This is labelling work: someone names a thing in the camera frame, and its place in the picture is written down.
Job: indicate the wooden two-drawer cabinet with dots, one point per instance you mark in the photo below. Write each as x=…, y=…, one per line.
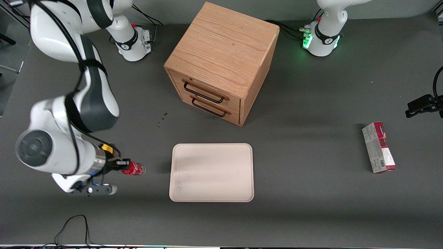
x=223, y=52

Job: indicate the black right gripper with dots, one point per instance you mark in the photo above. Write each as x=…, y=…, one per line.
x=111, y=165

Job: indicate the red coke bottle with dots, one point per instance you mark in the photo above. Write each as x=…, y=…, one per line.
x=135, y=169

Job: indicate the red and white carton box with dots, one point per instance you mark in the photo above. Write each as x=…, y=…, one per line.
x=379, y=147

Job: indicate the cream rectangular plastic tray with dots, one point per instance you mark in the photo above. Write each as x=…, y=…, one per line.
x=211, y=172

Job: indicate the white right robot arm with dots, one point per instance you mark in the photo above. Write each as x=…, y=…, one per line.
x=93, y=100

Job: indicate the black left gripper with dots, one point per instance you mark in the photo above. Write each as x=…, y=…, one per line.
x=423, y=104

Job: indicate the black stand leg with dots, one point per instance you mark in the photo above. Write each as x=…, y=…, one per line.
x=7, y=38

